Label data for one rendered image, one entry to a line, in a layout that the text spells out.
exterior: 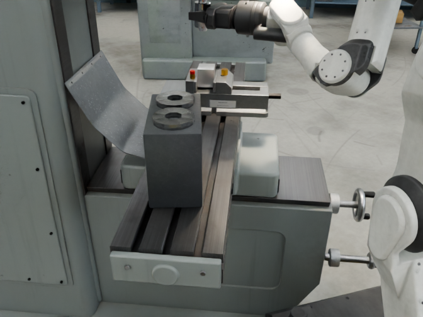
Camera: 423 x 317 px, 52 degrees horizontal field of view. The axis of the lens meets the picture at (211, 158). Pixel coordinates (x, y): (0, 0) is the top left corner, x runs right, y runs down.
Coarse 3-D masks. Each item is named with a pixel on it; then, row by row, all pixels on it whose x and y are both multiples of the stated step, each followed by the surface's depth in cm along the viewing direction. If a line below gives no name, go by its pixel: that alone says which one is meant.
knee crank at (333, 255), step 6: (330, 252) 143; (336, 252) 143; (324, 258) 145; (330, 258) 142; (336, 258) 142; (342, 258) 143; (348, 258) 143; (354, 258) 143; (360, 258) 143; (366, 258) 143; (372, 258) 141; (330, 264) 143; (336, 264) 142; (366, 264) 145; (372, 264) 141
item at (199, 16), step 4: (192, 12) 121; (196, 12) 120; (200, 12) 120; (204, 12) 119; (188, 16) 122; (192, 16) 121; (196, 16) 121; (200, 16) 120; (204, 16) 119; (192, 20) 122; (196, 20) 121; (200, 20) 121; (204, 20) 120
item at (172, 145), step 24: (168, 96) 103; (192, 96) 102; (168, 120) 91; (192, 120) 92; (144, 144) 90; (168, 144) 90; (192, 144) 90; (168, 168) 93; (192, 168) 93; (168, 192) 96; (192, 192) 96
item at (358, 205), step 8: (360, 192) 146; (368, 192) 146; (336, 200) 147; (352, 200) 154; (360, 200) 145; (336, 208) 147; (352, 208) 154; (360, 208) 144; (360, 216) 145; (368, 216) 151
